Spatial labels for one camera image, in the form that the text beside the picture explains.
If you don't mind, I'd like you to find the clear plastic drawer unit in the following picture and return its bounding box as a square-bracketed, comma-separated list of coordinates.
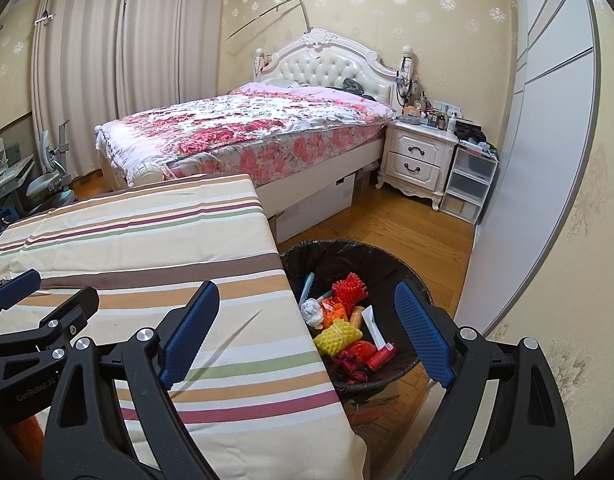
[439, 145, 499, 225]

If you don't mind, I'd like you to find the white nightstand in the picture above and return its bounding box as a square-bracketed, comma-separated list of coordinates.
[376, 119, 459, 211]

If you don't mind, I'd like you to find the white sliding wardrobe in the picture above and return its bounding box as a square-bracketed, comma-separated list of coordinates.
[457, 0, 603, 341]

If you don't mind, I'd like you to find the white cardboard box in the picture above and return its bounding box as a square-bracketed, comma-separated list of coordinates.
[272, 175, 355, 245]

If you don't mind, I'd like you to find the pink floral bed sheet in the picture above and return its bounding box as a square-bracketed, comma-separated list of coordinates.
[167, 120, 388, 188]

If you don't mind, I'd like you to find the orange clothing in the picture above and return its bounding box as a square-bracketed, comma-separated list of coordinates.
[7, 412, 45, 466]

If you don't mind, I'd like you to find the blue packet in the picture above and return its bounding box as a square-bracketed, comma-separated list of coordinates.
[299, 271, 316, 306]

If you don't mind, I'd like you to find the striped bed sheet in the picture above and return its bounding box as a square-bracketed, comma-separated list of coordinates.
[0, 174, 368, 480]

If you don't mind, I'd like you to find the dark red cloth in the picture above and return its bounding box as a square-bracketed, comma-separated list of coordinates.
[332, 352, 373, 386]

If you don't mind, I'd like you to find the red foam fruit net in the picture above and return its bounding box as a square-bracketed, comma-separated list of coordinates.
[331, 272, 369, 313]

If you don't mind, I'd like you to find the white toothpaste tube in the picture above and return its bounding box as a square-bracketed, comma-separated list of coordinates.
[361, 305, 394, 353]

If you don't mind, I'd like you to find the grey desk chair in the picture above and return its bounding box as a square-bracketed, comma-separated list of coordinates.
[26, 120, 78, 211]

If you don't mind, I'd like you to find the pink blanket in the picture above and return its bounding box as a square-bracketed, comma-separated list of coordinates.
[229, 82, 388, 111]

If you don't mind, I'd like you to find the white floral quilt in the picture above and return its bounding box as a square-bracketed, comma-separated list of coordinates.
[96, 92, 393, 176]

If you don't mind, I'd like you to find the black trash bin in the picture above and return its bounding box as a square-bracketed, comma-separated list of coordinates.
[279, 239, 434, 401]

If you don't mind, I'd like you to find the black bag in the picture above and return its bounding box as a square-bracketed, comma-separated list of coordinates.
[457, 120, 488, 143]

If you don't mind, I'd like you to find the grey study desk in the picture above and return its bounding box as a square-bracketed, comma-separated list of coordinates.
[0, 140, 35, 236]

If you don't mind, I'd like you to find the white tissue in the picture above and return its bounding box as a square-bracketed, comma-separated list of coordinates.
[299, 297, 328, 330]

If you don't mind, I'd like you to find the thin metal rod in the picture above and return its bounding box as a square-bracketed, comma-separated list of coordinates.
[226, 0, 310, 41]

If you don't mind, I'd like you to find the yellow foam fruit net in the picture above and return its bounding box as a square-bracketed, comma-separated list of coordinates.
[313, 317, 364, 358]

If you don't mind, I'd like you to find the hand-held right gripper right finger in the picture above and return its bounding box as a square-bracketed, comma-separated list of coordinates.
[382, 280, 574, 480]

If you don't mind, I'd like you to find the beige curtain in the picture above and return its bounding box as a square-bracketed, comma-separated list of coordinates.
[117, 0, 227, 116]
[32, 0, 128, 181]

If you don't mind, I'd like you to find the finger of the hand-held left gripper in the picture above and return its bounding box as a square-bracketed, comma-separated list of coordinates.
[0, 269, 42, 318]
[0, 287, 100, 362]

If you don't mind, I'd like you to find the dark clothing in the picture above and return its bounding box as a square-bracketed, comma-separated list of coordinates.
[339, 79, 373, 98]

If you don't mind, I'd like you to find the red can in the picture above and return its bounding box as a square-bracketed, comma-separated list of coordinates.
[365, 342, 399, 372]

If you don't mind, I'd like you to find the orange plastic bag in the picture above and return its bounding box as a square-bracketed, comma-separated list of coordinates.
[319, 297, 350, 328]

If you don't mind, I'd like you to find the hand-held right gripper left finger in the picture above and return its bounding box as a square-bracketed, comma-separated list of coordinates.
[41, 280, 223, 480]

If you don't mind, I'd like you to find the white tufted bed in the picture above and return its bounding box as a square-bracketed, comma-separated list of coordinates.
[94, 29, 410, 216]

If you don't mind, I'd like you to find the cluster of small bottles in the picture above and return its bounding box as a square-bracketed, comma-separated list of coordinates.
[399, 92, 460, 131]

